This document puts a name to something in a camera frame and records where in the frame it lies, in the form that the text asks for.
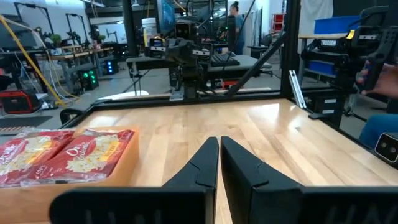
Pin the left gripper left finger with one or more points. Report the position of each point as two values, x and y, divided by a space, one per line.
186 202

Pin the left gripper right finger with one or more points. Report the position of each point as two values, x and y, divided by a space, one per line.
264 202

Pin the red butter popcorn bag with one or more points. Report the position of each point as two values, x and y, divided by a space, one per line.
84 158
21 158

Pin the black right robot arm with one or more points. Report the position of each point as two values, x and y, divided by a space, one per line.
189 77

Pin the white bucket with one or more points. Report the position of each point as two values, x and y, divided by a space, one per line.
149 28

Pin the black keyboard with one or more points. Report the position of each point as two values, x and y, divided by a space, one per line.
224 59

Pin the black pillar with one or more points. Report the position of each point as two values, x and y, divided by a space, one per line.
129 28

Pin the person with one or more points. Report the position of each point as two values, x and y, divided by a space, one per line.
237 28

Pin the grey desk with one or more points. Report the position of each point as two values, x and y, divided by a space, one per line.
248 62

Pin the box with blue lights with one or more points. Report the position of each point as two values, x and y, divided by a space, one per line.
109 67

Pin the computer with green lights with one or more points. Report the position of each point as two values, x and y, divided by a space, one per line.
88 79

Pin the wooden bench with plants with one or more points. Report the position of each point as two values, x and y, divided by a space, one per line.
77 54

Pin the orange plastic basket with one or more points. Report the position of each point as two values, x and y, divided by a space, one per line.
77 199

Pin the black control box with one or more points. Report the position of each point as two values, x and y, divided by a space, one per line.
326 107

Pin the silver metal bar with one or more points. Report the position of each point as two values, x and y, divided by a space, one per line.
297 88

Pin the person's leg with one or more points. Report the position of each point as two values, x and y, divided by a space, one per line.
377 127

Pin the white hanging sheet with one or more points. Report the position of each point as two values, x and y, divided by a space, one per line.
315 12

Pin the blue plastic bin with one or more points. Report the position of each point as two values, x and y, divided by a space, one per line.
320 67
332 25

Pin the person's hand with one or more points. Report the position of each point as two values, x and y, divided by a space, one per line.
385 82

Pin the red box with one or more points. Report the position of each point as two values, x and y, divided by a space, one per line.
18 102

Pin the dark striped floor mat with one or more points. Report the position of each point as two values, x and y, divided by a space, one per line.
25 121

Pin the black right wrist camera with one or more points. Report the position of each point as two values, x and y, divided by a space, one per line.
185 30

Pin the black aluminium table frame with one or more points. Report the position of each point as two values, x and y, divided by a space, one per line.
290 62

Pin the black table-level camera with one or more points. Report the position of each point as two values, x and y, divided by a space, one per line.
387 149

